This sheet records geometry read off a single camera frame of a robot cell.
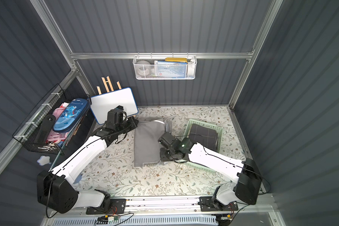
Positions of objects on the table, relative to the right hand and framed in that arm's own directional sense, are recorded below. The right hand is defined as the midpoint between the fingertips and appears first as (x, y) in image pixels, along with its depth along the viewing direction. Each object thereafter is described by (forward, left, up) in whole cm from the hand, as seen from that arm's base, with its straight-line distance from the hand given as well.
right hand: (164, 154), depth 76 cm
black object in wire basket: (0, +54, +19) cm, 57 cm away
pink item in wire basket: (+1, +51, +16) cm, 53 cm away
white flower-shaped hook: (-7, +56, +9) cm, 57 cm away
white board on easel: (+33, +44, +6) cm, 55 cm away
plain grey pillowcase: (+4, +10, -1) cm, 11 cm away
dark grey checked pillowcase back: (+20, -27, -11) cm, 35 cm away
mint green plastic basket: (+20, -14, -11) cm, 26 cm away
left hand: (+17, +15, +9) cm, 24 cm away
